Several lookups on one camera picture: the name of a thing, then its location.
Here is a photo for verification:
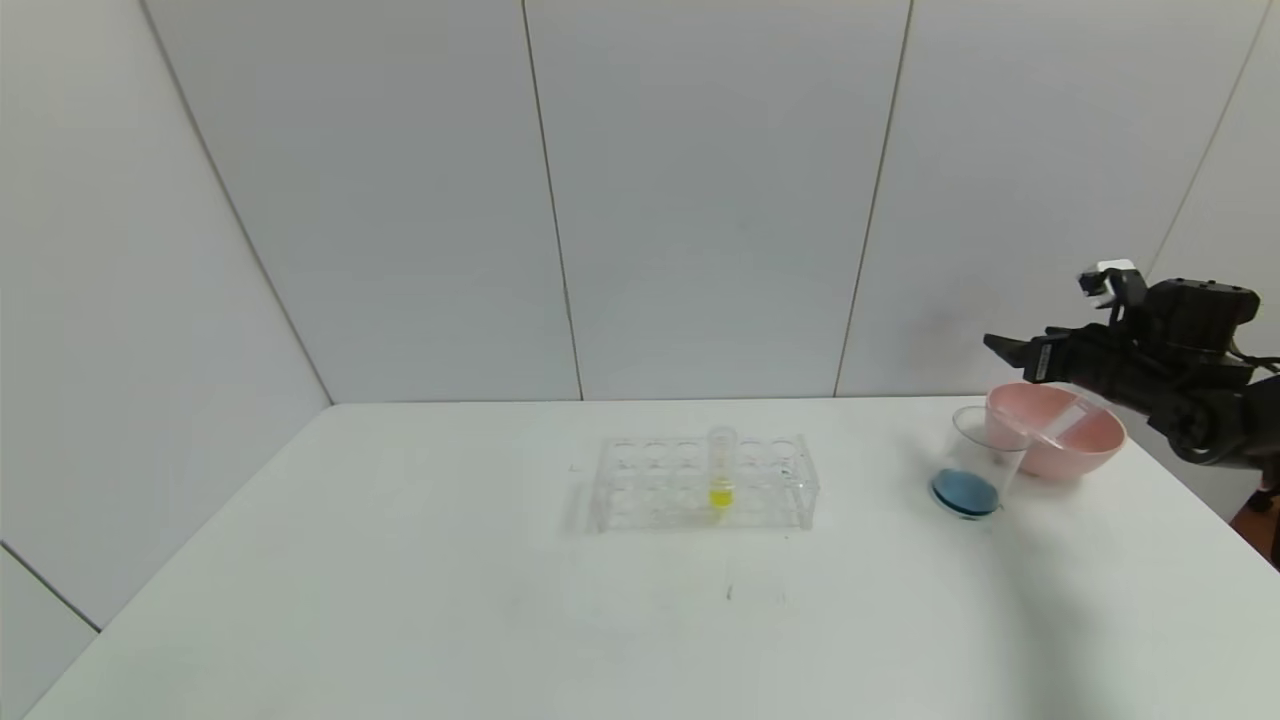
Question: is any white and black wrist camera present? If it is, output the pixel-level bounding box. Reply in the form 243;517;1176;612
1078;260;1148;313

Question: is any test tube with red pigment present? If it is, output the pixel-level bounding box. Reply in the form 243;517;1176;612
1003;408;1061;447

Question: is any test tube with blue pigment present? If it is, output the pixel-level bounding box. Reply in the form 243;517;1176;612
1030;395;1102;442

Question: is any clear plastic beaker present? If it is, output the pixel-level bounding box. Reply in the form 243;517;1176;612
930;405;1030;522

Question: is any pink bowl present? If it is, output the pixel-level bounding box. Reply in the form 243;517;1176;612
982;382;1128;480

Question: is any test tube with yellow pigment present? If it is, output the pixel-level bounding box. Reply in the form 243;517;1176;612
707;425;738;511

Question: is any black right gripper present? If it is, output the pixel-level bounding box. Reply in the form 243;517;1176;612
983;323;1142;403

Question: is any clear plastic test tube rack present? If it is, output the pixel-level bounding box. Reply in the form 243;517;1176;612
590;434;820;533

